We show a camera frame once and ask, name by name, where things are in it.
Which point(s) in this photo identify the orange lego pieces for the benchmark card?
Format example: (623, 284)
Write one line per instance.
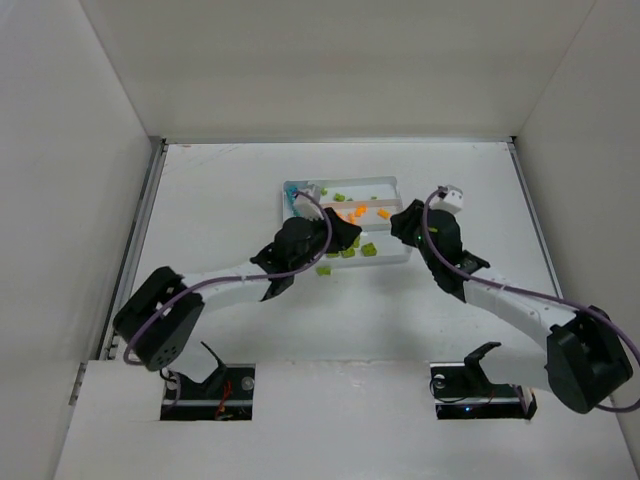
(365, 215)

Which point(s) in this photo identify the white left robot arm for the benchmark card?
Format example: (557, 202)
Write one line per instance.
(157, 321)

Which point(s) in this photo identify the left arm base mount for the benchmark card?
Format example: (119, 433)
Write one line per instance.
(225, 395)

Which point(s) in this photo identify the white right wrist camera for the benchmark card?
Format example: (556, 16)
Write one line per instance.
(449, 199)

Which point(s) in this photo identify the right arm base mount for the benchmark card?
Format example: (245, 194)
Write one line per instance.
(462, 391)

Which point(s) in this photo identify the small green lego pieces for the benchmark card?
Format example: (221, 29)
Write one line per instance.
(326, 270)

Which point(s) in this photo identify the small green duplo brick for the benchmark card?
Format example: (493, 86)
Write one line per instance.
(368, 250)

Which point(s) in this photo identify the teal duplo brick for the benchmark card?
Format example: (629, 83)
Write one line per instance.
(290, 195)

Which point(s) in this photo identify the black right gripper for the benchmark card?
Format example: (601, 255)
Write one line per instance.
(409, 220)

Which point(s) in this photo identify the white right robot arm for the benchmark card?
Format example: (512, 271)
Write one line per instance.
(583, 356)

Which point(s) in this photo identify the white divided tray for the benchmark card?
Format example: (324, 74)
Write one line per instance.
(373, 191)

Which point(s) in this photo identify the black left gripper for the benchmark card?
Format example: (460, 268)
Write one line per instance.
(335, 228)

